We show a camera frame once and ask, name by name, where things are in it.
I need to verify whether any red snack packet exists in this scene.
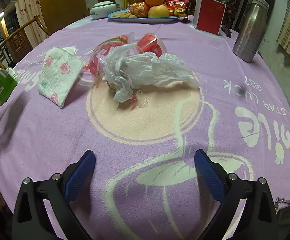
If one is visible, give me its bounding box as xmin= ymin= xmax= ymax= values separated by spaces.
xmin=165 ymin=0 xmax=189 ymax=17

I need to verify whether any wrapped pastry in plate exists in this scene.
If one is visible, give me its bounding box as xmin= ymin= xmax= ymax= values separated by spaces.
xmin=127 ymin=2 xmax=150 ymax=18

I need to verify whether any yellow-red apple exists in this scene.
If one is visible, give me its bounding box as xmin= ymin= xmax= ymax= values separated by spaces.
xmin=148 ymin=4 xmax=169 ymax=18

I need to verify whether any white ceramic lidded jar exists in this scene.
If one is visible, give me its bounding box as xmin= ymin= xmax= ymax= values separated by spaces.
xmin=90 ymin=1 xmax=117 ymax=20

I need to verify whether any red and white box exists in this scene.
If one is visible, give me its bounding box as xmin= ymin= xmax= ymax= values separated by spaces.
xmin=192 ymin=0 xmax=226 ymax=35

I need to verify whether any white plastic bag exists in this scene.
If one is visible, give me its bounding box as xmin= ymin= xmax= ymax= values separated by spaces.
xmin=103 ymin=43 xmax=200 ymax=103

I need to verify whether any green white tissue pack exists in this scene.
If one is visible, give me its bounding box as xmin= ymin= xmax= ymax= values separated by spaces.
xmin=0 ymin=67 xmax=18 ymax=107

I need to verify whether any floral white tissue pack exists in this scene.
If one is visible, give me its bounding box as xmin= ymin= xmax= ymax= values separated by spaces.
xmin=38 ymin=46 xmax=85 ymax=108

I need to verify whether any stainless steel bottle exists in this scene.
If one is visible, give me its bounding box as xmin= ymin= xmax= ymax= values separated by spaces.
xmin=232 ymin=0 xmax=269 ymax=63

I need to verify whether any purple printed tablecloth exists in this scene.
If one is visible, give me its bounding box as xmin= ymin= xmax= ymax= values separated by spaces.
xmin=0 ymin=18 xmax=290 ymax=239

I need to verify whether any blue oval fruit plate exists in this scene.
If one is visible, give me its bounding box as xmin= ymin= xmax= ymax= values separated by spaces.
xmin=107 ymin=9 xmax=179 ymax=24

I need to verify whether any wooden round-back armchair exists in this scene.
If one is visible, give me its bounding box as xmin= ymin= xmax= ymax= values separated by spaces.
xmin=0 ymin=15 xmax=51 ymax=69

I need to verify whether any clear cup with red wrapper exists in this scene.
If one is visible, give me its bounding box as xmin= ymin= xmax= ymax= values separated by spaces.
xmin=136 ymin=33 xmax=167 ymax=58

